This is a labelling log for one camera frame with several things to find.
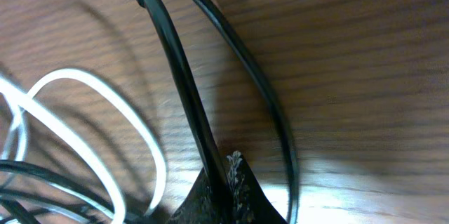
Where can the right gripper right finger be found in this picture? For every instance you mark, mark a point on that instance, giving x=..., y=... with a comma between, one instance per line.
x=250, y=205

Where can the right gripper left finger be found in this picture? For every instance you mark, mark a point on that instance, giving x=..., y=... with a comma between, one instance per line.
x=198, y=207

